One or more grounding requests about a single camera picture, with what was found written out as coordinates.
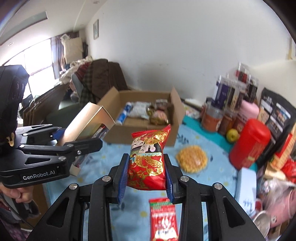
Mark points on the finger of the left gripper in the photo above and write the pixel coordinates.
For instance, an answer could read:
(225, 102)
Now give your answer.
(38, 135)
(71, 149)

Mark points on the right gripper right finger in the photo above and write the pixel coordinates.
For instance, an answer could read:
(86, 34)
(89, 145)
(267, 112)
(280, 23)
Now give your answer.
(226, 218)

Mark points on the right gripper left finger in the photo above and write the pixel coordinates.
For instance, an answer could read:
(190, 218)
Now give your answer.
(64, 220)

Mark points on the small gold cardboard box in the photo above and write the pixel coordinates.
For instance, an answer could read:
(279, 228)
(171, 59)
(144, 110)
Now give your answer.
(93, 121)

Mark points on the blue white tablet tube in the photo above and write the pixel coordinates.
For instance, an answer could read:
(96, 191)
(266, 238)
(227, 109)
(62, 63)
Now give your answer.
(123, 115)

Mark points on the red long snack packet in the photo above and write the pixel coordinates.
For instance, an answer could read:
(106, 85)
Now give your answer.
(163, 220)

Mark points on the yellow waffle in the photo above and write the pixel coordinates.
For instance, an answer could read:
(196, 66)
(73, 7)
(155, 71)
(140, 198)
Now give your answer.
(192, 159)

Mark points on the red dragon snack packet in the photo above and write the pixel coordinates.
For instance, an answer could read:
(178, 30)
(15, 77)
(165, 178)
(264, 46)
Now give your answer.
(146, 170)

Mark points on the white bread snack bag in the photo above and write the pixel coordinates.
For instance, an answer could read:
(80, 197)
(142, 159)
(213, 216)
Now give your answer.
(139, 110)

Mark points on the peanut snack bag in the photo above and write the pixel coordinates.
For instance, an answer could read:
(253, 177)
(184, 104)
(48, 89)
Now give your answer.
(157, 116)

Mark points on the silver purple snack bag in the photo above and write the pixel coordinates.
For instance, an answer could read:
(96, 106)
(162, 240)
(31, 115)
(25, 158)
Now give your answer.
(161, 104)

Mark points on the person's left hand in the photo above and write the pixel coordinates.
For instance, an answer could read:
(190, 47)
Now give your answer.
(21, 195)

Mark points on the white rectangular device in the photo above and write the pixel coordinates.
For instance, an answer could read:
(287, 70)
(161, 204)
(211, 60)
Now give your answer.
(245, 193)

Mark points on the pink panda cup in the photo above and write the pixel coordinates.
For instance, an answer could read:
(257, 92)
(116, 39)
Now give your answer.
(283, 209)

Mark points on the open cardboard box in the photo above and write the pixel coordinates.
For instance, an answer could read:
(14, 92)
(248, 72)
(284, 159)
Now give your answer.
(138, 118)

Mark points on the plaid garment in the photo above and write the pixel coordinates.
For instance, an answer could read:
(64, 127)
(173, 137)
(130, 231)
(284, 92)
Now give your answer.
(86, 94)

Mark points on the brown jacket on chair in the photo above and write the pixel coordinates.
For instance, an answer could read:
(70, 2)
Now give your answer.
(105, 76)

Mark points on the green yellow pear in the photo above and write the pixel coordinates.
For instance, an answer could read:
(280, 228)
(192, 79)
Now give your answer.
(232, 135)

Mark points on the red canister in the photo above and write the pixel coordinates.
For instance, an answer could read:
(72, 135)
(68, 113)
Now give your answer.
(253, 139)

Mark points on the brown powder small jar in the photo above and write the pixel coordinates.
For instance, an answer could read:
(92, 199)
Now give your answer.
(227, 122)

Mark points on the orange powder clear jar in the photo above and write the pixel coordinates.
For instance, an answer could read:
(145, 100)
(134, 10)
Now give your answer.
(212, 119)

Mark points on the pink lidded jar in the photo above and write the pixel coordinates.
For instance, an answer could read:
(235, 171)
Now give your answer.
(247, 111)

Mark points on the purple label clear jar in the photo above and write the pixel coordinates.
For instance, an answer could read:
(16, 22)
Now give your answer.
(221, 92)

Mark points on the black stand-up pouch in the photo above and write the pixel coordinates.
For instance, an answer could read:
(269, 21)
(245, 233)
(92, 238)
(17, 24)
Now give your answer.
(278, 114)

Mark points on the nut filled clear jar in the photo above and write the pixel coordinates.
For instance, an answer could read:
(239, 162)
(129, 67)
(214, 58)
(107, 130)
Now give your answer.
(236, 95)

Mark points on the dark label back jar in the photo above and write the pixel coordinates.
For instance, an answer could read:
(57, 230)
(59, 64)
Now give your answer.
(252, 86)

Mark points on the red berry top jar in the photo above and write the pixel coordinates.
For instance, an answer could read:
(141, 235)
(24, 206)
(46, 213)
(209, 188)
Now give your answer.
(242, 72)

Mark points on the white foam board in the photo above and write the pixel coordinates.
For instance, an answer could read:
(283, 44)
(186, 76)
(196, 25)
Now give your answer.
(278, 76)

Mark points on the small wall picture frame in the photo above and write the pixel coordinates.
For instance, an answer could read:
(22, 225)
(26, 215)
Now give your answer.
(96, 29)

